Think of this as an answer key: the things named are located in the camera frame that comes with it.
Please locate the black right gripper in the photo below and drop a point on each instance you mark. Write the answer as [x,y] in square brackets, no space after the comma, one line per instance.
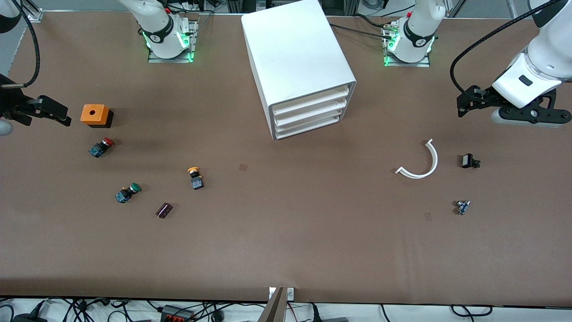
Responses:
[10,100]

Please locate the white drawer cabinet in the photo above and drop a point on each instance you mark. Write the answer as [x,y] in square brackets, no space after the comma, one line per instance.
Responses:
[290,44]

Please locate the yellow push button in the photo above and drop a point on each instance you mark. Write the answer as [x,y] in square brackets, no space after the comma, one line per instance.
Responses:
[195,180]

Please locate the purple capacitor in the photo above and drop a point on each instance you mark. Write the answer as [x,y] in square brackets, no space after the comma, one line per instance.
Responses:
[164,210]

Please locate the grey metal post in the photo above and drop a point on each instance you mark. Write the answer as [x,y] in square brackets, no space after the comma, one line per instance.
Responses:
[273,308]

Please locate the black orange power strip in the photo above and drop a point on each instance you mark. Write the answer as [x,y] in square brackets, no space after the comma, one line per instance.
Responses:
[176,315]

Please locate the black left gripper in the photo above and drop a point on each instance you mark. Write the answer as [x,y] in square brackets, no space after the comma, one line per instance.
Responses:
[484,97]

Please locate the white curved plastic piece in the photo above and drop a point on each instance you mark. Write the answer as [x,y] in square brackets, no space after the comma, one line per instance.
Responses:
[434,161]

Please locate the green push button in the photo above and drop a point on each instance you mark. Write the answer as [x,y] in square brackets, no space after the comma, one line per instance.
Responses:
[127,192]

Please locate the orange button box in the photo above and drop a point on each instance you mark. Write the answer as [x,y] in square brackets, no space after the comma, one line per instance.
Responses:
[94,115]

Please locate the small blue electronic component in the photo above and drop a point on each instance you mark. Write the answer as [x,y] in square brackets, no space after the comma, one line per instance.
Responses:
[462,207]

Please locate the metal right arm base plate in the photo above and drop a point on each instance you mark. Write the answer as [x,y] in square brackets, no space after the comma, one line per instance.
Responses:
[154,59]

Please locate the aluminium frame profile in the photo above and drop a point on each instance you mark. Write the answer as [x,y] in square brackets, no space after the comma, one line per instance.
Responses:
[35,14]

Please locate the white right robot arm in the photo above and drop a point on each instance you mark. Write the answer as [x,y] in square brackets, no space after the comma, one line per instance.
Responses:
[161,40]

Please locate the black rocker switch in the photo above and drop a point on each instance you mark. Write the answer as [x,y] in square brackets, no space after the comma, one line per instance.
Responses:
[468,161]

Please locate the white mounting bracket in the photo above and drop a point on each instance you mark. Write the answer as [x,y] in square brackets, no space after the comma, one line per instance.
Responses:
[290,294]

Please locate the red push button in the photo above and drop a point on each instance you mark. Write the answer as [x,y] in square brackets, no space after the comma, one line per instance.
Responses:
[100,147]

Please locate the white plastic drawer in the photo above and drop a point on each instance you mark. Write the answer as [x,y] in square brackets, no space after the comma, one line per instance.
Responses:
[313,123]
[313,112]
[313,102]

